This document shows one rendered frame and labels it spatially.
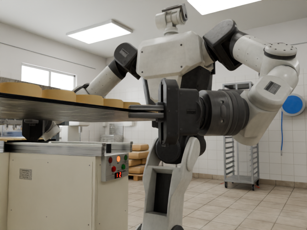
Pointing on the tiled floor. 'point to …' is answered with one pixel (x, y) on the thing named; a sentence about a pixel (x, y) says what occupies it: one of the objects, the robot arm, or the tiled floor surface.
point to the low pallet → (136, 176)
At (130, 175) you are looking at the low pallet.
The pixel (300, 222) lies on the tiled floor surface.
